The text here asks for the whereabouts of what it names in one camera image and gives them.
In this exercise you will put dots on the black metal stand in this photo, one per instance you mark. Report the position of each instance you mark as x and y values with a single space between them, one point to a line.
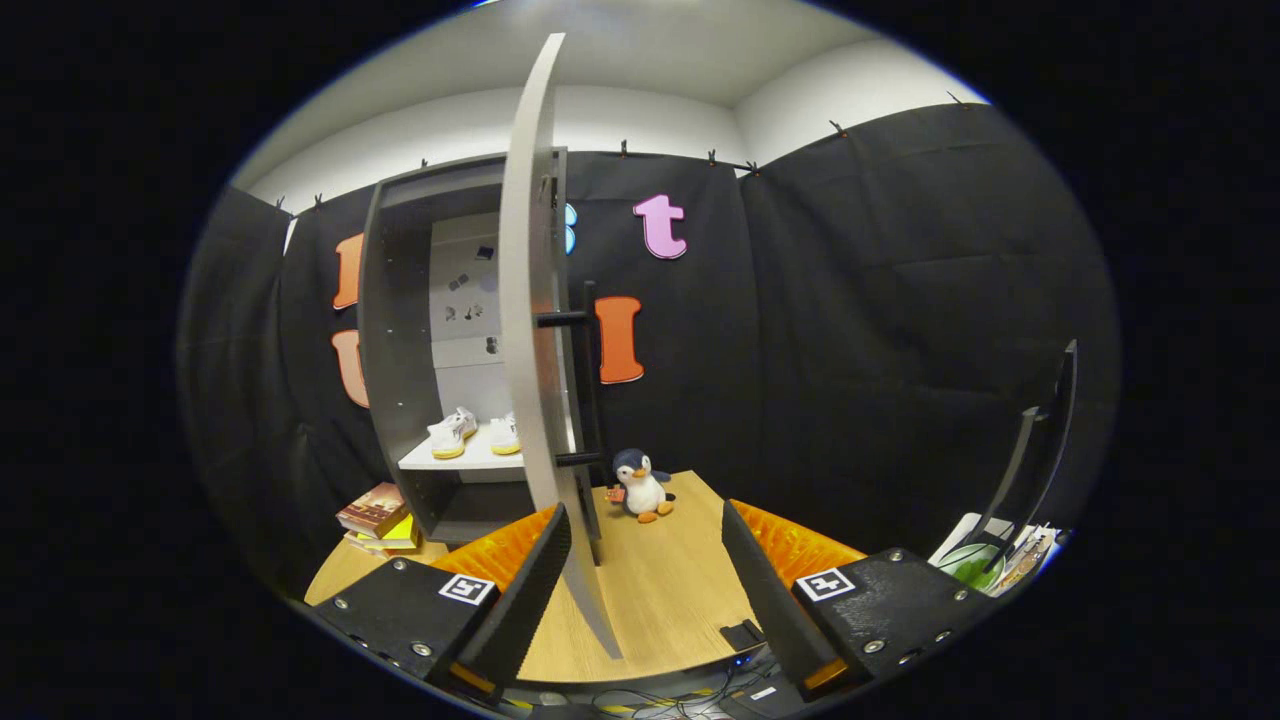
1045 450

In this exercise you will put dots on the black backdrop cloth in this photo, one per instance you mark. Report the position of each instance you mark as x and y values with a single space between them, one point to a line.
850 350

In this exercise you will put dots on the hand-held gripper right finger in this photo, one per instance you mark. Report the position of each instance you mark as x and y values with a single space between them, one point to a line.
770 600

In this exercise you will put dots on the beige shoe cabinet door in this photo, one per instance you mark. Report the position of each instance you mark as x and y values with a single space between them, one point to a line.
525 300

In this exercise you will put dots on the green object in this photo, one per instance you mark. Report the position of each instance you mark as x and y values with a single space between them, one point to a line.
972 568

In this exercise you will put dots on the grey shoe cabinet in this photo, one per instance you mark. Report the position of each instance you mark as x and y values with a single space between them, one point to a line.
395 350

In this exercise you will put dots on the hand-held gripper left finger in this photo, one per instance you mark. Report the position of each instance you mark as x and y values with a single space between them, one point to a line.
525 605

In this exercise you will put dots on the small black box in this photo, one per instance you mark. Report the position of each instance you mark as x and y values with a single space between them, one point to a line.
742 635

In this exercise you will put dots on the white shoe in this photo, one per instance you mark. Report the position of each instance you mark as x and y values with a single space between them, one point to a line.
450 435
505 435

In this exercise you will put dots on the yellow book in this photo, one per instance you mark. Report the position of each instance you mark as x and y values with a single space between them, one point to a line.
403 535

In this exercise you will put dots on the white papers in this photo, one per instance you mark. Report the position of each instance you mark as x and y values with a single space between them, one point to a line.
1030 555

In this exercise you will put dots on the brown book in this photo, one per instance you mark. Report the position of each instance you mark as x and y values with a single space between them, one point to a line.
372 508

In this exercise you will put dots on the penguin plush toy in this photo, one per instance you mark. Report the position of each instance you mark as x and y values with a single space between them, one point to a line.
642 490

